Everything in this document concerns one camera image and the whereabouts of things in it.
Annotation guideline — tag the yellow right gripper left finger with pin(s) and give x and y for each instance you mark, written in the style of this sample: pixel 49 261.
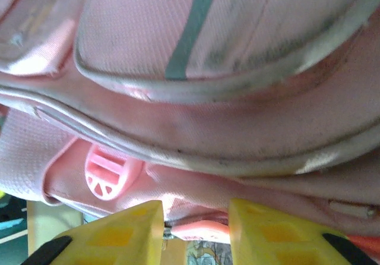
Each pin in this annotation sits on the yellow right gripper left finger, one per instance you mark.
pixel 112 238

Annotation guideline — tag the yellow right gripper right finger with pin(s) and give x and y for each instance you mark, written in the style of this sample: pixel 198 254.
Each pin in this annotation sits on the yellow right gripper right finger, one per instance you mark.
pixel 273 241

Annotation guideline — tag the pink student backpack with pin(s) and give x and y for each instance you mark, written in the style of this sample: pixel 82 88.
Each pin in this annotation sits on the pink student backpack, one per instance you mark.
pixel 207 128

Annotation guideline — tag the orange black utility knife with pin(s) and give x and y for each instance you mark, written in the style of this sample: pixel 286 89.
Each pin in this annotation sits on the orange black utility knife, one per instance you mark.
pixel 365 242

